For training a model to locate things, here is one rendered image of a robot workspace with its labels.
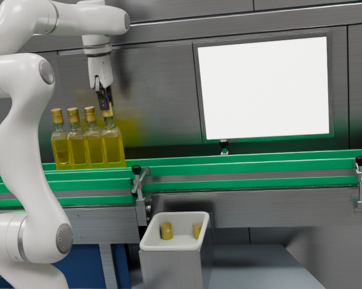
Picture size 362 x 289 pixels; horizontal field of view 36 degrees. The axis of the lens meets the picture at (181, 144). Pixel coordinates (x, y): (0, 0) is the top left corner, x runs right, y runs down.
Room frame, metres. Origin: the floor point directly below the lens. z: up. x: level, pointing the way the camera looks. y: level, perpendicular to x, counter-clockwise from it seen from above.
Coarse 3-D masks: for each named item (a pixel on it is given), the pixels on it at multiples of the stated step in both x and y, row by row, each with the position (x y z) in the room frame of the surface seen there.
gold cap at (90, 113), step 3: (84, 108) 1.71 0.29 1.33; (87, 108) 1.71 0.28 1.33; (90, 108) 1.70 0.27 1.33; (93, 108) 1.71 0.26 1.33; (84, 111) 1.71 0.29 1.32; (87, 111) 1.70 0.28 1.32; (90, 111) 1.70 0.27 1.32; (93, 111) 1.71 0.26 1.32; (87, 114) 1.70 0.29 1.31; (90, 114) 1.70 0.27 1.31; (93, 114) 1.71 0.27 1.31; (87, 117) 1.70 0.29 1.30; (90, 117) 1.70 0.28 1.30; (93, 117) 1.71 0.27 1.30; (87, 120) 1.71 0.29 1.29; (90, 120) 1.70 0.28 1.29; (93, 120) 1.70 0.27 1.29
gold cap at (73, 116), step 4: (68, 108) 1.74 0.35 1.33; (72, 108) 1.73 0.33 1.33; (76, 108) 1.72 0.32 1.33; (68, 112) 1.72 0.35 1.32; (72, 112) 1.71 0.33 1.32; (76, 112) 1.72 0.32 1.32; (68, 116) 1.72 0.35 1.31; (72, 116) 1.71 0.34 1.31; (76, 116) 1.72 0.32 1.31; (72, 120) 1.71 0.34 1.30; (76, 120) 1.72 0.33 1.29
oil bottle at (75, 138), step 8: (80, 128) 1.73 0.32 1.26; (72, 136) 1.71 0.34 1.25; (80, 136) 1.70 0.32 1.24; (72, 144) 1.71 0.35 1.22; (80, 144) 1.70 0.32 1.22; (72, 152) 1.71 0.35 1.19; (80, 152) 1.70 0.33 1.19; (72, 160) 1.71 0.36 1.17; (80, 160) 1.70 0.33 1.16; (72, 168) 1.71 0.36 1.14; (80, 168) 1.70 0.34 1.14; (88, 168) 1.71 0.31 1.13
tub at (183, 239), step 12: (156, 216) 1.54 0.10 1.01; (168, 216) 1.55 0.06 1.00; (180, 216) 1.54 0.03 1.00; (192, 216) 1.53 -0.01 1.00; (204, 216) 1.51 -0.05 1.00; (156, 228) 1.51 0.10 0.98; (180, 228) 1.54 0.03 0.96; (192, 228) 1.53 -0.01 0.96; (204, 228) 1.42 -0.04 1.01; (144, 240) 1.39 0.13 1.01; (156, 240) 1.48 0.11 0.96; (168, 240) 1.51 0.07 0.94; (180, 240) 1.50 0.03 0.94; (192, 240) 1.49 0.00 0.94
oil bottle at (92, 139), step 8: (96, 128) 1.71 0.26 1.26; (88, 136) 1.69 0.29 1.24; (96, 136) 1.69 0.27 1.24; (88, 144) 1.69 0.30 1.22; (96, 144) 1.69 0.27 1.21; (88, 152) 1.70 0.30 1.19; (96, 152) 1.69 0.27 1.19; (88, 160) 1.70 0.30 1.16; (96, 160) 1.69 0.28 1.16; (104, 160) 1.70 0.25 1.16; (96, 168) 1.69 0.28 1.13
